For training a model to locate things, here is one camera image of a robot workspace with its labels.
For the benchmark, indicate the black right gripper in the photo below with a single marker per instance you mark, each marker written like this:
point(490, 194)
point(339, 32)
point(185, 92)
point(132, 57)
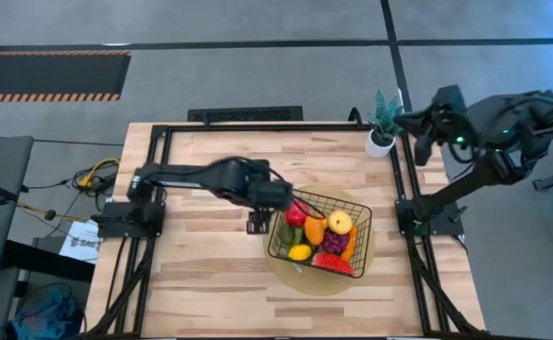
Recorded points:
point(451, 125)

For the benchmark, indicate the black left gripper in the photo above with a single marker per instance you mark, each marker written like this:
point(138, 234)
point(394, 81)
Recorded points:
point(276, 196)

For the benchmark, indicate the dark green avocado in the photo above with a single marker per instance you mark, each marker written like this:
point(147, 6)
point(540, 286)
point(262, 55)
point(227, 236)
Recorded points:
point(285, 233)

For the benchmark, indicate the red apple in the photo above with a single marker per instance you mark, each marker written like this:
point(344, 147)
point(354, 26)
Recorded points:
point(296, 215)

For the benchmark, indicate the bright yellow lemon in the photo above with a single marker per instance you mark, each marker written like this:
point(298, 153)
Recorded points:
point(299, 252)

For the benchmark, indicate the orange mango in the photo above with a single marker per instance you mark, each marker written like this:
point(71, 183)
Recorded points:
point(314, 230)

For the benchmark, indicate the purple grape bunch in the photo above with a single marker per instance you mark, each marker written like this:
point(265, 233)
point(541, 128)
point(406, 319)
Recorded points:
point(335, 242)

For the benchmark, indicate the pale yellow pear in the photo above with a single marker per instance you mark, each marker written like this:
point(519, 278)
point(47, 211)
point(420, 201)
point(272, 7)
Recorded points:
point(340, 222)

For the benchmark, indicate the red watermelon slice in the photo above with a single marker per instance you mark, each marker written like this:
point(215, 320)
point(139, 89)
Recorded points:
point(333, 263)

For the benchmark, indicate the orange carrot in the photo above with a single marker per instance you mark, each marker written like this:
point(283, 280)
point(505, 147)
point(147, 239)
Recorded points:
point(350, 243)

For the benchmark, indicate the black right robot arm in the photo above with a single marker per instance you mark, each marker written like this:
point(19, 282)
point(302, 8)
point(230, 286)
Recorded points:
point(470, 184)

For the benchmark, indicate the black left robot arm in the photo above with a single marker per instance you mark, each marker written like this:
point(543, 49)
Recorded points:
point(200, 177)

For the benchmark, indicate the green plant in white pot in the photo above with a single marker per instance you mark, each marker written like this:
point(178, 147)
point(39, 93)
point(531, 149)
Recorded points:
point(385, 124)

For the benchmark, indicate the black floor grate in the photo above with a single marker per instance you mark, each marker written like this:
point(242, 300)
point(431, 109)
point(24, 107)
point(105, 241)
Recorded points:
point(245, 114)

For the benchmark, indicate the white printed paper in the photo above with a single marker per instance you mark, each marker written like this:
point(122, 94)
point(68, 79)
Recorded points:
point(82, 243)

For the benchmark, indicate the blue cloth bag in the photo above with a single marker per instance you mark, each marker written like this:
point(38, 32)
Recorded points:
point(44, 314)

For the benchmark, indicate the black hazard-striped floor mat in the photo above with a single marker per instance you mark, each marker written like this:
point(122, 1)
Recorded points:
point(44, 75)

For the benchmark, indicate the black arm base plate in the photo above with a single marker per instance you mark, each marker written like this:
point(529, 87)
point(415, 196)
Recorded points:
point(446, 212)
point(115, 230)

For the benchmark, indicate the black aluminium table frame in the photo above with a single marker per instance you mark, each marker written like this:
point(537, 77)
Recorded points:
point(257, 128)

